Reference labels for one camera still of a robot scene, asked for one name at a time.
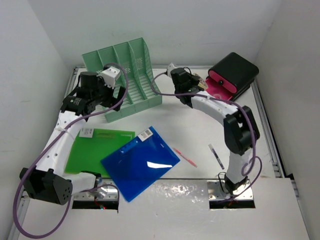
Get mint green file organizer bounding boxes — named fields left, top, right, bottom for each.
left=81, top=37, right=163, bottom=123

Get black pink drawer box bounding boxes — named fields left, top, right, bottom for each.
left=205, top=52, right=259, bottom=102

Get clear tape roll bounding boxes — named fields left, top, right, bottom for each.
left=192, top=73, right=209, bottom=91

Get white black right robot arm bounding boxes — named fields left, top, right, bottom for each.
left=166, top=63, right=260, bottom=194

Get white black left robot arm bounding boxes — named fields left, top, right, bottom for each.
left=20, top=66, right=126, bottom=205

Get green plastic folder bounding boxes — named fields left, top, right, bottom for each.
left=64, top=128, right=136, bottom=178

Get red pen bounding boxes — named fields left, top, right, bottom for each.
left=173, top=148, right=198, bottom=168

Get blue plastic folder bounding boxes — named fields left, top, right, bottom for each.
left=100, top=126, right=180, bottom=202

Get purple clear pen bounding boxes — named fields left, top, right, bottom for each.
left=208, top=144, right=225, bottom=170

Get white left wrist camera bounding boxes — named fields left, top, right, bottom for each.
left=99, top=66, right=121, bottom=89

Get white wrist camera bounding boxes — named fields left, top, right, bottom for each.
left=99, top=66, right=121, bottom=89
left=166, top=62, right=177, bottom=74

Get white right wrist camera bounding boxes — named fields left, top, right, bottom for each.
left=166, top=62, right=177, bottom=74

